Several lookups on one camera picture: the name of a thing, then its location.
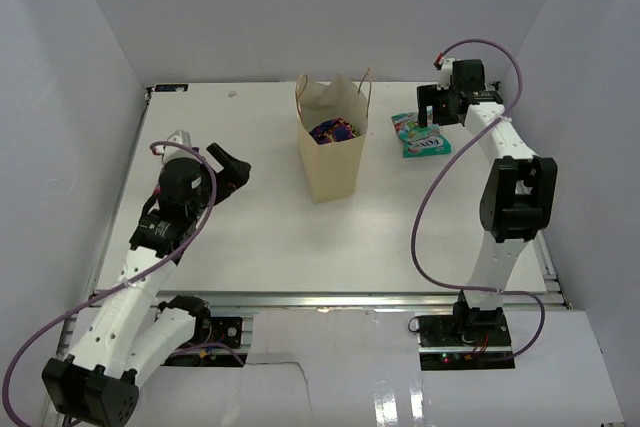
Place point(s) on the beige paper bag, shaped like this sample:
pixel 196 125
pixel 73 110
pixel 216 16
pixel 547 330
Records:
pixel 332 170

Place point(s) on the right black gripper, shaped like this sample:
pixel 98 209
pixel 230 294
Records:
pixel 431 96

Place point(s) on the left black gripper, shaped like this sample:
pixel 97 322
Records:
pixel 232 176

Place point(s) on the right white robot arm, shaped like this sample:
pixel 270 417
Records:
pixel 517 199

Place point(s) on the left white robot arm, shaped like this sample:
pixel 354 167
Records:
pixel 100 378

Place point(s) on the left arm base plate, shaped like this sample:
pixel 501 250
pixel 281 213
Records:
pixel 226 330

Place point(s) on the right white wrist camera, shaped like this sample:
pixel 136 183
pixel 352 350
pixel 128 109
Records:
pixel 444 65

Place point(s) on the left blue table label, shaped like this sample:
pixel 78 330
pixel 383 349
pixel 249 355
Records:
pixel 171 88

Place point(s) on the teal candy bag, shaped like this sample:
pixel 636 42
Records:
pixel 419 141

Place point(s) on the dark blue snack bag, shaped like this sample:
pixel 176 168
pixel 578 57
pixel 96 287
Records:
pixel 333 131

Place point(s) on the aluminium frame rail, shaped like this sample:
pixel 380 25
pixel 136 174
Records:
pixel 380 301

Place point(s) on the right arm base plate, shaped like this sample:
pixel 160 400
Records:
pixel 443 331

